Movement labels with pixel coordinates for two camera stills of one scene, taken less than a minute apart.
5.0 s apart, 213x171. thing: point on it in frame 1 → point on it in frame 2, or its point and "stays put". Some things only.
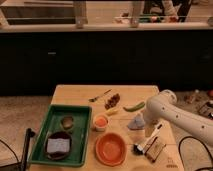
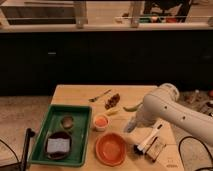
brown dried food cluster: [113, 101] stays put
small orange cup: [100, 122] stays put
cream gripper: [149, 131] → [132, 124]
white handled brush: [139, 149] stays put
